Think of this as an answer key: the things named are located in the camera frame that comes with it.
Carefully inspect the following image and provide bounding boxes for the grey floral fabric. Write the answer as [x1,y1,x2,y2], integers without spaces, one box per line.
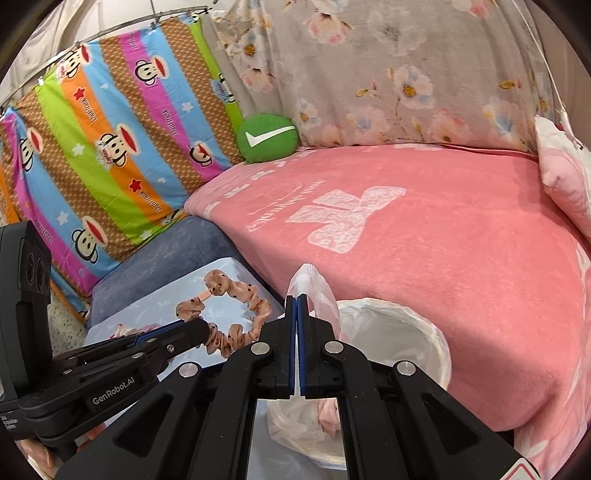
[201,0,561,153]

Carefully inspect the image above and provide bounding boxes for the pink fabric piece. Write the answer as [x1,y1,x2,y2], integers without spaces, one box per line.
[318,398,343,439]

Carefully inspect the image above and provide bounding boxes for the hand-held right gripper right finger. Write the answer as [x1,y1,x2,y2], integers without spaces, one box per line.
[298,294,543,480]

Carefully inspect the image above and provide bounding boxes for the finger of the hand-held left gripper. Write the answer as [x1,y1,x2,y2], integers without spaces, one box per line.
[136,319,209,381]
[106,322,190,352]

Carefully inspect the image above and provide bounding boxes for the green check-mark cushion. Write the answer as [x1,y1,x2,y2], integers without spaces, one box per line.
[235,113,299,165]

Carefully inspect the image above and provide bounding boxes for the pink polka-dot scrunchie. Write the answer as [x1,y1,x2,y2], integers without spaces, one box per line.
[175,269,274,358]

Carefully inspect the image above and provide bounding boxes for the pink blanket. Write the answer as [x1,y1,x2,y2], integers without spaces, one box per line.
[185,143,591,480]

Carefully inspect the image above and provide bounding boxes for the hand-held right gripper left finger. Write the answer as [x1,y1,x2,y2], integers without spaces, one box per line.
[53,295,296,480]

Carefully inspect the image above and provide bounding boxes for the striped monkey-print quilt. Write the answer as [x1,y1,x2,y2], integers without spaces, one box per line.
[0,18,245,319]

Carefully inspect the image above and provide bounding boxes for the white plastic-lined bin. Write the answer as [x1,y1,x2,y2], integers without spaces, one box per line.
[265,263,452,469]

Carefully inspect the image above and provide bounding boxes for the pink and white pillow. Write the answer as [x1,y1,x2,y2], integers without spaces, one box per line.
[534,115,591,252]

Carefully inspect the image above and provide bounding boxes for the blue-grey seat cushion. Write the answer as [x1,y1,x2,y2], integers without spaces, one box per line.
[88,216,259,324]

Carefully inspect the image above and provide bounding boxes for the metal rail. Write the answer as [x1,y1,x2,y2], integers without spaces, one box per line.
[0,4,211,109]

